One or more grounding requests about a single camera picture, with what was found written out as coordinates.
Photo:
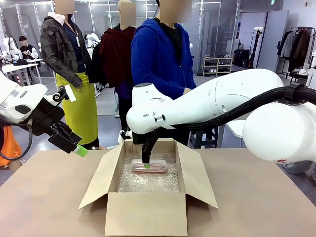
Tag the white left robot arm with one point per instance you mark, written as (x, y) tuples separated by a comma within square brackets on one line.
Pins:
[(12, 98)]

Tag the clothes rack with coats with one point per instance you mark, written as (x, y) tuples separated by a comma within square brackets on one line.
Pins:
[(296, 47)]

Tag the seated person in varsity jacket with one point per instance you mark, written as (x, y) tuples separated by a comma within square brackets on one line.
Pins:
[(28, 49)]

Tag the round black table with shoes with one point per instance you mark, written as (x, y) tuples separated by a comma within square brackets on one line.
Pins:
[(298, 74)]

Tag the black stool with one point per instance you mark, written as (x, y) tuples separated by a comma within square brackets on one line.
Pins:
[(205, 138)]

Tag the mannequin with dark red garment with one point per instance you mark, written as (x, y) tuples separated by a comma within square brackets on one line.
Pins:
[(116, 54)]

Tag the black suitcases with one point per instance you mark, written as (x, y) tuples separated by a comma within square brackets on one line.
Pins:
[(240, 58)]

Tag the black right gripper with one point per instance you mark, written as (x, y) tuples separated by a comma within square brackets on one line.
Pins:
[(145, 139)]

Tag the clear bubble wrap sheet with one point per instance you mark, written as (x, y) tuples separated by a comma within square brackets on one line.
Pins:
[(148, 184)]

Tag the wooden shoe rack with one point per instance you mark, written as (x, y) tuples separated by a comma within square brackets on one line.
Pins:
[(217, 66)]

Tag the person's left hand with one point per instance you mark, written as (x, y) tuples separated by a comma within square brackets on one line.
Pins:
[(186, 91)]

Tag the open brown cardboard box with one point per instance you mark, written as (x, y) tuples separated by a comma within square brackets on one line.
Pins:
[(145, 214)]

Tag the black tripod stand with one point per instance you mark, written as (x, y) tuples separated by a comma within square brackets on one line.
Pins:
[(256, 47)]

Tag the black cap on table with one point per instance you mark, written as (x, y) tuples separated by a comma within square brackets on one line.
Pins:
[(21, 62)]

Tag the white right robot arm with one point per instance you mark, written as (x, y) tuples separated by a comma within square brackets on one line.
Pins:
[(222, 98)]

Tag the white background work table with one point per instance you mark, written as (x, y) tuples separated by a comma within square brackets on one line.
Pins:
[(17, 67)]

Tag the person in grey trousers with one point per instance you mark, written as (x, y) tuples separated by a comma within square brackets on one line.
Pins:
[(298, 170)]

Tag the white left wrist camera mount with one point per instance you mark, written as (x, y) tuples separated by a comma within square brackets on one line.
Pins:
[(69, 93)]

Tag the person in blue hoodie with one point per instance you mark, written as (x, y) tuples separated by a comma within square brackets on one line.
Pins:
[(158, 61)]

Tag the pink glasses case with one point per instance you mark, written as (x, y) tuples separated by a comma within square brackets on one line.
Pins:
[(159, 168)]

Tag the mannequin camo jacket yellow skirt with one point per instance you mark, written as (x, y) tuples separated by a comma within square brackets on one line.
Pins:
[(59, 49)]

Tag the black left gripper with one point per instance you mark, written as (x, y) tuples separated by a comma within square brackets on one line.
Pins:
[(56, 133)]

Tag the orange fabric item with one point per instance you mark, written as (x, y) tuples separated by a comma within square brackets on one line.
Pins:
[(10, 148)]

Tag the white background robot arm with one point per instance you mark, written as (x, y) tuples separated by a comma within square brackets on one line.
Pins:
[(92, 39), (10, 48)]

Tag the white side table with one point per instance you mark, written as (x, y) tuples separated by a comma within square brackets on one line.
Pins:
[(235, 128)]

